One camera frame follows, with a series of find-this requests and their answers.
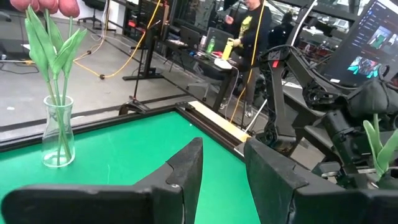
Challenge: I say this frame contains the black office chair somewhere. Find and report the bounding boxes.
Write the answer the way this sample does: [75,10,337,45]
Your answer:
[77,0,108,30]

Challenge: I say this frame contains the yellow hanging cable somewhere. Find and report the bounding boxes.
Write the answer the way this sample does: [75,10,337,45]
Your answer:
[229,0,266,123]

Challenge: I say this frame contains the white flat object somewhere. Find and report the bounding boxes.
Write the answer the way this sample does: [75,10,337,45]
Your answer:
[213,58,233,70]

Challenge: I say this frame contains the black desk leg frame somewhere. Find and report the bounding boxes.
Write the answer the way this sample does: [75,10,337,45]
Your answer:
[123,27,164,82]

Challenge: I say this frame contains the tall clear glass vase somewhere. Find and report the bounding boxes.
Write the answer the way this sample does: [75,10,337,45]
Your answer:
[41,95,76,169]

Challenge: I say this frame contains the large black monitor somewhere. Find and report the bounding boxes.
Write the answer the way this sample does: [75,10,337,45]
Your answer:
[320,0,398,88]

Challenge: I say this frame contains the yellow floor cable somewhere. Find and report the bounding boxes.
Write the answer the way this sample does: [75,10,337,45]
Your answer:
[73,0,162,80]

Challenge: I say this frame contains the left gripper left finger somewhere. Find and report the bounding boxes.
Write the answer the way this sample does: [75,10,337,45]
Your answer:
[135,137,204,224]

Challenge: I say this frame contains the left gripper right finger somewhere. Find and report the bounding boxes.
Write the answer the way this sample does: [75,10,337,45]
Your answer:
[244,139,368,224]

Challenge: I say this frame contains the dark red artificial tulip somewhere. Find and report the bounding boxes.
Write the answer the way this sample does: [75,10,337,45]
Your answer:
[26,0,71,164]
[51,0,88,164]
[9,0,68,164]

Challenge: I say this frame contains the black desk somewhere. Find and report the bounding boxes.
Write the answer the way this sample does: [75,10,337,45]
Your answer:
[164,39,240,113]

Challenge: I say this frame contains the yellow bottle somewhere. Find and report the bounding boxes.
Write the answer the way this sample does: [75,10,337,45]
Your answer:
[221,37,234,61]

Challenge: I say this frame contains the black artificial tulip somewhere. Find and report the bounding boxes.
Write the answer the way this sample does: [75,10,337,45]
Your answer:
[363,113,398,180]

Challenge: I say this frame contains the black frame clamp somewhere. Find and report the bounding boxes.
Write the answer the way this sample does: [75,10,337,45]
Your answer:
[118,101,150,116]

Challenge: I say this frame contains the green plastic bottle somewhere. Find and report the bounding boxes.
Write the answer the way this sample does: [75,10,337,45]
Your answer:
[206,36,216,54]

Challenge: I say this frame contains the black metal table frame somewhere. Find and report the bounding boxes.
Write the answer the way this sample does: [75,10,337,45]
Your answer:
[0,101,251,154]

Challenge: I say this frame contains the green table mat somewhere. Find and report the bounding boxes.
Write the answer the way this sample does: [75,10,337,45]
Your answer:
[0,111,261,224]

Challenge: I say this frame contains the black tripod stand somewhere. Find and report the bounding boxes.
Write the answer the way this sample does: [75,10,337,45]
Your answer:
[130,29,150,105]

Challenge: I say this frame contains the grey laptop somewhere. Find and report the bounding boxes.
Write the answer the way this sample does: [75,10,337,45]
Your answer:
[205,27,234,52]

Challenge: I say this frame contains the person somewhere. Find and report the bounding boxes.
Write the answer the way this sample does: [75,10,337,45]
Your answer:
[223,0,274,116]
[269,11,295,49]

